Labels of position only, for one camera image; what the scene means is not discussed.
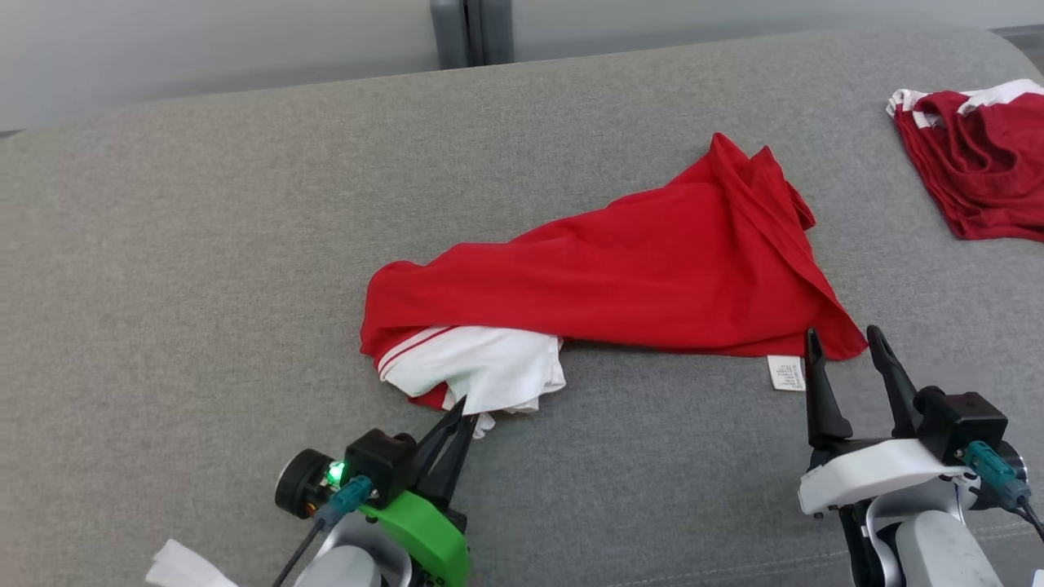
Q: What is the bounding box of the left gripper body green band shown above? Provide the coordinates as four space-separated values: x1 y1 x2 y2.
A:
357 488 474 587

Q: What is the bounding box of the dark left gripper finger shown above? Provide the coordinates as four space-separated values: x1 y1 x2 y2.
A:
435 413 480 508
413 396 468 492

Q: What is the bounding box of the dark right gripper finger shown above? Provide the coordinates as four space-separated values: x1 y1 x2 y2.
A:
803 327 855 451
866 324 924 441

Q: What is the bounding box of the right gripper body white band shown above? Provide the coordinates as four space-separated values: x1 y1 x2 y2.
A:
798 436 973 518

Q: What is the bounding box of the red and white shirt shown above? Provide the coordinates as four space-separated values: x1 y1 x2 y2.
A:
886 77 1044 244
359 132 869 441

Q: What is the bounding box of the white paper cable tag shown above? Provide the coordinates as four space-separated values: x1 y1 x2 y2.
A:
145 538 239 587

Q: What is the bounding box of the grey metal partition post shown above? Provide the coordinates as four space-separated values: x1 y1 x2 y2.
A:
430 0 516 70

